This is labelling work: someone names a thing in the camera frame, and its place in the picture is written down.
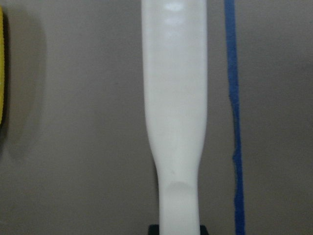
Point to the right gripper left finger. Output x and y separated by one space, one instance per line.
153 230

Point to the yellow toy corn cob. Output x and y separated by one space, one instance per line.
2 64

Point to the beige brush with black bristles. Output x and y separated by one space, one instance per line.
174 38

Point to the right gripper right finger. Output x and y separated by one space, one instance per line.
203 230

